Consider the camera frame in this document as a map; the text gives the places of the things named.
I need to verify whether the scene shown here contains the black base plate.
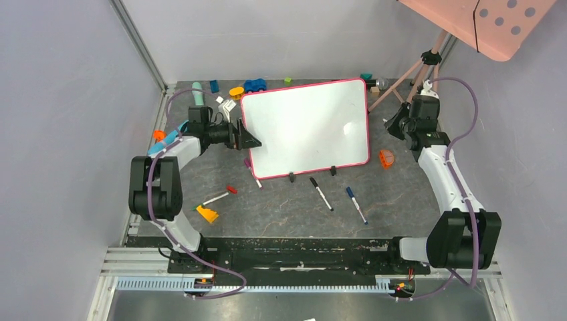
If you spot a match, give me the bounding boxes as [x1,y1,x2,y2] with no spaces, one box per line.
[159,237,431,288]

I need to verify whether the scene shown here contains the black whiteboard marker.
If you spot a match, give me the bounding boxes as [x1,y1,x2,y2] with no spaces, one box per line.
[309,177,334,211]

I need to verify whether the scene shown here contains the large mint toy crayon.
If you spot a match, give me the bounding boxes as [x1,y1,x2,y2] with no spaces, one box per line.
[192,82,205,106]

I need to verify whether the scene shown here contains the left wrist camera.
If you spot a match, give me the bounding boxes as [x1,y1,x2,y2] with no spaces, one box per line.
[216,96,236,122]

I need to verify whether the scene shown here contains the large blue toy crayon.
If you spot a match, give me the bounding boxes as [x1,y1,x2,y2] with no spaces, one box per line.
[147,121,188,156]

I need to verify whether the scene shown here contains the dark blue small block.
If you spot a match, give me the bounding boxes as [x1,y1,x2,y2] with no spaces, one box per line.
[209,80,220,94]

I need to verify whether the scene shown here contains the yellow orange plastic block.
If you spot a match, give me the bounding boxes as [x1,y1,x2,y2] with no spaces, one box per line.
[196,205,219,224]

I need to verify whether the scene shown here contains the small orange toy piece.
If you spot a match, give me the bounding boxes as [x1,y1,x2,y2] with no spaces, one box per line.
[152,130,167,142]

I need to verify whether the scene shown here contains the white slotted cable duct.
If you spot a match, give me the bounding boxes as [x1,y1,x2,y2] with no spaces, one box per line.
[116,276,394,294]

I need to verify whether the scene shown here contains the purple whiteboard marker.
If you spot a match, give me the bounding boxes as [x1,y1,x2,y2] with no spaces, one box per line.
[244,158,263,190]

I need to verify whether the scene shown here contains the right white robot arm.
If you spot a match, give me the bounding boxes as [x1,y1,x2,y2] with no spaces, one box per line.
[385,94,501,273]

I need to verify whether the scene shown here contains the wooden small block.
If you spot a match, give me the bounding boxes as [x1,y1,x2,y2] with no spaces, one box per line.
[369,86,381,98]

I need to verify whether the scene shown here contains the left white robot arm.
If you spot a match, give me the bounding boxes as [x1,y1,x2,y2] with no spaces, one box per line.
[128,106,262,273]

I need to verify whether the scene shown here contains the pink framed whiteboard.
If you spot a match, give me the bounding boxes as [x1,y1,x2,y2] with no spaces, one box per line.
[241,78,370,179]

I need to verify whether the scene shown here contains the blue toy car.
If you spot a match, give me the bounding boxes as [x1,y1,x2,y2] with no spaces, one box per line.
[243,78,267,94]

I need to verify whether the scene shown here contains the green whiteboard marker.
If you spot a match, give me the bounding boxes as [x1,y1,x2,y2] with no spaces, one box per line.
[193,191,231,211]

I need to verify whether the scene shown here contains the orange semicircle toy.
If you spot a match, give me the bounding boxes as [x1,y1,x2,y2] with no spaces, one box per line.
[378,149,395,169]

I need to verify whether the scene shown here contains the pink perforated panel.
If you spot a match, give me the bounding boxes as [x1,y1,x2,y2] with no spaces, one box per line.
[401,0,556,62]

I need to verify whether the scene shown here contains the blue whiteboard marker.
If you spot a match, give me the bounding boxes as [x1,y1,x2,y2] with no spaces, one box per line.
[346,187,368,225]

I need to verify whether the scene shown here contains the yellow toy ring block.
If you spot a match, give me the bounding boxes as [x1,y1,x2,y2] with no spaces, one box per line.
[229,86,245,101]

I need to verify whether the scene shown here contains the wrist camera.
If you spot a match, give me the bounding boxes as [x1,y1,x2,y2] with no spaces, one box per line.
[417,80,439,99]
[216,96,236,122]

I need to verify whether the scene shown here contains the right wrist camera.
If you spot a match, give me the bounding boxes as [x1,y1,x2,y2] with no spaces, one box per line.
[417,80,439,99]

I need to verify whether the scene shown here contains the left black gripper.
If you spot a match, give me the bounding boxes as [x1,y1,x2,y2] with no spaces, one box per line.
[204,117,261,151]

